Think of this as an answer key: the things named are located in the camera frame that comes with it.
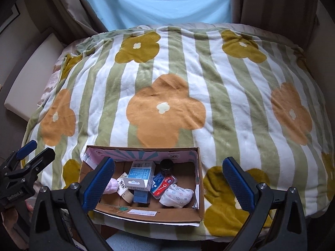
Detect pink fluffy sock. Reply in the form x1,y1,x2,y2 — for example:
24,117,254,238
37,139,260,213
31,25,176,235
103,178,119,194

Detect white patterned tissue pack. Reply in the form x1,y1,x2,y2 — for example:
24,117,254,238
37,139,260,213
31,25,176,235
116,172,128,196

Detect small dark blue box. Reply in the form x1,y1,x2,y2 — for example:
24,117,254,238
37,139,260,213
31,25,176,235
133,190,151,204

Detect blue white carton box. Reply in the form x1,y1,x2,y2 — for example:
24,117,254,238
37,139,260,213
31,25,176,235
124,160,156,192

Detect grey white sock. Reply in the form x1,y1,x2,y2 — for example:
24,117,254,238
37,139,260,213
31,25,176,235
159,184,194,209

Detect clear floss pick case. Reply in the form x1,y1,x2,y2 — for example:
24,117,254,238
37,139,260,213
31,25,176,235
150,172,177,200

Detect small black jar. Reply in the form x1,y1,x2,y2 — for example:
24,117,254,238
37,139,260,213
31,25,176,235
160,159,174,176

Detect person's left hand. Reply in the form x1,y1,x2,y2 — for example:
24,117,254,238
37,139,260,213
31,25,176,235
1,207,28,250

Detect white foam board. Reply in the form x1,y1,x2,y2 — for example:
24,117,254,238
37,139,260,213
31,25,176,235
4,33,64,121

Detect open cardboard box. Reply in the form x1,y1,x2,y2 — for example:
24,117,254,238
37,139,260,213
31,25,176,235
80,146,204,227

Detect green striped floral blanket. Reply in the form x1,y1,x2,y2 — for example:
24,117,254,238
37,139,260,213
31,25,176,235
24,24,334,241

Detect left brown curtain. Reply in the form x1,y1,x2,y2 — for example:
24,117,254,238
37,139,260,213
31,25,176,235
52,0,107,39

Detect brown curtain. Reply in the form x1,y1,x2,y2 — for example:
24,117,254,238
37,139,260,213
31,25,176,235
52,0,107,39
230,0,318,49

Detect light blue sheet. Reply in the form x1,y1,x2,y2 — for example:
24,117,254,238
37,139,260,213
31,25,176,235
87,0,231,31

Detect right brown curtain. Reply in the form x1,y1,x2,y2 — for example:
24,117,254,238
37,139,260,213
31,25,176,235
230,0,318,49

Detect framed wall picture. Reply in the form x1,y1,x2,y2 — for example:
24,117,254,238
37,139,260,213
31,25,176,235
0,1,21,34

